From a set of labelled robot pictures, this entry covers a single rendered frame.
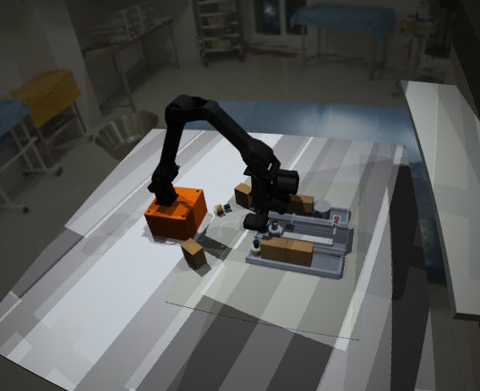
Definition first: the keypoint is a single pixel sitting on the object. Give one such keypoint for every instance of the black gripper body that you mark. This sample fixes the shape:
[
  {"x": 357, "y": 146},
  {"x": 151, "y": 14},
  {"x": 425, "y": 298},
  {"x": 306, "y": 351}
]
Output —
[{"x": 258, "y": 221}]

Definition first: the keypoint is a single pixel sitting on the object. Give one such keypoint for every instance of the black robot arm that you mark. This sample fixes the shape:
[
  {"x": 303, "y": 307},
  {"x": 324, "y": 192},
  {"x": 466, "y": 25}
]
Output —
[{"x": 255, "y": 153}]

